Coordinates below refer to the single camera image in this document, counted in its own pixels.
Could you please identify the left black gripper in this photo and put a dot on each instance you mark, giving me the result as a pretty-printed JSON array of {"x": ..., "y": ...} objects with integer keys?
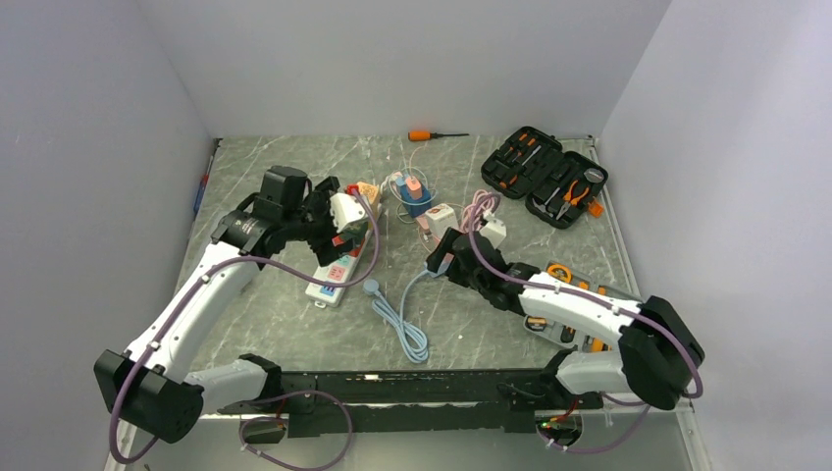
[{"x": 323, "y": 247}]

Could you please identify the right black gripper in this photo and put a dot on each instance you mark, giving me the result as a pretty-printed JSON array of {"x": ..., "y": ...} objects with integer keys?
[{"x": 437, "y": 256}]

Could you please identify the light blue power strip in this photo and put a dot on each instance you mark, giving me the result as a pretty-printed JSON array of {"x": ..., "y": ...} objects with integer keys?
[{"x": 438, "y": 262}]

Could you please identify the white power strip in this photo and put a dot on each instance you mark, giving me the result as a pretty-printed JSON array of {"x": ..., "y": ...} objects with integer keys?
[{"x": 326, "y": 293}]

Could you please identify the grey tool case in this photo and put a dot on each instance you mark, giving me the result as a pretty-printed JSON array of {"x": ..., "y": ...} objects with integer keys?
[{"x": 577, "y": 316}]

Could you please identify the black tool case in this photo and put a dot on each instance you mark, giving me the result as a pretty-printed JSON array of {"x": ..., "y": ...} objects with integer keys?
[{"x": 534, "y": 166}]

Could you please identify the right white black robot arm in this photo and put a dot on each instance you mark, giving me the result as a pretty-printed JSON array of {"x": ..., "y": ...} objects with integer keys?
[{"x": 657, "y": 358}]

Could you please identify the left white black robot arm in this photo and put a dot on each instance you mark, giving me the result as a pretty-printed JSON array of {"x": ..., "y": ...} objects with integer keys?
[{"x": 150, "y": 384}]

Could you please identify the white cube socket adapter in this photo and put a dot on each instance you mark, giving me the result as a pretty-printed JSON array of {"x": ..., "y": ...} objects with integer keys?
[{"x": 440, "y": 218}]

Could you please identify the pink cube socket adapter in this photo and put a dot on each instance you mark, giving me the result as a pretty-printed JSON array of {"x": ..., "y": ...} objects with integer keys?
[{"x": 425, "y": 230}]

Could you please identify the green cube socket adapter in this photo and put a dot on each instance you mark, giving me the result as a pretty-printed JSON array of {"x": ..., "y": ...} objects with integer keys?
[{"x": 355, "y": 231}]

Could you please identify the blue cube socket adapter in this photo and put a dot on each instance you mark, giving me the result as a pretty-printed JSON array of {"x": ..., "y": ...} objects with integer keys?
[{"x": 414, "y": 196}]

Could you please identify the beige orange cube adapter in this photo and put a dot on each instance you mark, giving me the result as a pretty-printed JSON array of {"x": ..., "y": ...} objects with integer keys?
[{"x": 372, "y": 194}]

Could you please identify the blue red pen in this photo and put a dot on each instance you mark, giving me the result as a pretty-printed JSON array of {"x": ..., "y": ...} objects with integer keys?
[{"x": 204, "y": 179}]

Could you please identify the orange tape measure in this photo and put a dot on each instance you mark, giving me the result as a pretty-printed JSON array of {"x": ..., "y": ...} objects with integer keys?
[{"x": 560, "y": 272}]

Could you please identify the orange pliers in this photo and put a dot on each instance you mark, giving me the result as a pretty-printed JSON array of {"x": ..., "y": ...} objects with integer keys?
[{"x": 577, "y": 190}]

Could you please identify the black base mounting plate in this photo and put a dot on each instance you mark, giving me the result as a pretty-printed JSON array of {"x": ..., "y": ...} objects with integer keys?
[{"x": 511, "y": 400}]

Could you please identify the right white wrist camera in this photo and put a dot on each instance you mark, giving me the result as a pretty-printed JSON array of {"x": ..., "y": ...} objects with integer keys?
[{"x": 494, "y": 231}]

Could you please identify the orange handled screwdriver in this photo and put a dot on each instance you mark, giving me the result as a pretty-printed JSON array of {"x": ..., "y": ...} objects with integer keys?
[{"x": 421, "y": 136}]

